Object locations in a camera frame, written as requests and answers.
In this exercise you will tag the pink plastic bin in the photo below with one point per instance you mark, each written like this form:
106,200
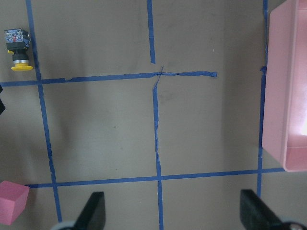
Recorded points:
285,108

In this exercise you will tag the pink foam cube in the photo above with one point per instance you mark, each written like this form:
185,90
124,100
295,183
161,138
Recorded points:
13,198

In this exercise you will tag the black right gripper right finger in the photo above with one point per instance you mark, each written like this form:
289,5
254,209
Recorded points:
256,215

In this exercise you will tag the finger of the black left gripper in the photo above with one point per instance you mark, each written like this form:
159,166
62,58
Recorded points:
2,106

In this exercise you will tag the yellow mushroom push button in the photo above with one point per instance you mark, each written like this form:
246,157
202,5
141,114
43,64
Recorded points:
17,43

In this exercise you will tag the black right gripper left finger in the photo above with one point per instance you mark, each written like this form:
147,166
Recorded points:
92,216

